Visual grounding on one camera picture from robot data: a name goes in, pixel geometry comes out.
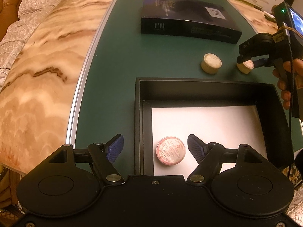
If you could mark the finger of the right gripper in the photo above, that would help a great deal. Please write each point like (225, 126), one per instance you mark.
(263, 62)
(243, 58)

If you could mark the open black box base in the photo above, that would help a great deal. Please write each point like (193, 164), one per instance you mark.
(229, 113)

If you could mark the black remote control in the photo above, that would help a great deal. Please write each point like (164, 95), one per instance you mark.
(269, 17)

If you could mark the cream round tin pink label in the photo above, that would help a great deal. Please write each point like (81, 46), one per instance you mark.
(246, 67)

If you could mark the green desk mat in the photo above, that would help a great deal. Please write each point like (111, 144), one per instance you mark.
(103, 103)

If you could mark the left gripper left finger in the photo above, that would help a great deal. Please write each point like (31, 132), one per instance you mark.
(103, 156)

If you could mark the dark blue box lid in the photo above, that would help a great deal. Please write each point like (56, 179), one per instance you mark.
(190, 18)

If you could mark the white lace sofa cover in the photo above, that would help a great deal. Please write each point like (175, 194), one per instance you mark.
(31, 13)

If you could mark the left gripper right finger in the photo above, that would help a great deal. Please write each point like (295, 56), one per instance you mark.
(208, 157)

